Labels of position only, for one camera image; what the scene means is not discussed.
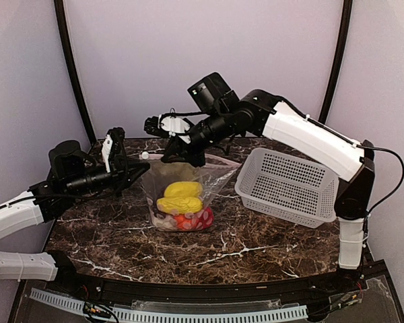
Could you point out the white toy cauliflower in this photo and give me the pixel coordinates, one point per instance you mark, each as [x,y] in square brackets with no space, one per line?
[163,222]

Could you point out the yellow toy mango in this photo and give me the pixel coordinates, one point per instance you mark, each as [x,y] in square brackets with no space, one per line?
[183,189]

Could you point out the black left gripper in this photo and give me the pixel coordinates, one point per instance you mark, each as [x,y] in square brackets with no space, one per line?
[120,174]

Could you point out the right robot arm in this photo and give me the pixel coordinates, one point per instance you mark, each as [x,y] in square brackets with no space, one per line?
[274,117]

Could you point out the black right corner post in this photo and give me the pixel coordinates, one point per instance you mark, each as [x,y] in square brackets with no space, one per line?
[337,60]

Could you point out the black corner post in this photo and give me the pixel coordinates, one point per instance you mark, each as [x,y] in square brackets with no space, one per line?
[72,70]
[337,60]

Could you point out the black front rail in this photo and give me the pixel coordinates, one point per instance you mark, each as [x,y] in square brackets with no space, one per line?
[124,292]

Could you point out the white slotted cable duct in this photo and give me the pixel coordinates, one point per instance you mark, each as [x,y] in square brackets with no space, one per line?
[152,311]

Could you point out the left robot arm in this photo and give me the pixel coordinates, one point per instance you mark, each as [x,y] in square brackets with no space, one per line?
[74,177]

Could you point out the white perforated plastic basket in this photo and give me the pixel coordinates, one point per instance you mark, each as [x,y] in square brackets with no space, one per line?
[288,187]

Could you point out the black left corner post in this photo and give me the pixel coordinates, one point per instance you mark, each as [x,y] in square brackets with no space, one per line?
[72,70]

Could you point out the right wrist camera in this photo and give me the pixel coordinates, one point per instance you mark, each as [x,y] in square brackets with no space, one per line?
[168,127]

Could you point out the yellow toy corn cob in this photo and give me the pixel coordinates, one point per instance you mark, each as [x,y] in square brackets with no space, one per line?
[179,205]

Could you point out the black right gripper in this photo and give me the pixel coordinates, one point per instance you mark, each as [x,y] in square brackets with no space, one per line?
[178,147]

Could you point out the red toy bell pepper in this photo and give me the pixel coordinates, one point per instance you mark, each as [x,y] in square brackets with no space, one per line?
[203,219]

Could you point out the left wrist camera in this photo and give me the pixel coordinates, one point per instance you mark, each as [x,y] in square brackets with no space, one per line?
[112,146]

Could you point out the clear zip top bag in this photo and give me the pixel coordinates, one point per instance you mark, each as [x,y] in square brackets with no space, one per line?
[213,176]

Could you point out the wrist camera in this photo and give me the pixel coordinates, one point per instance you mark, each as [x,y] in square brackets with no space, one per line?
[112,146]
[168,127]

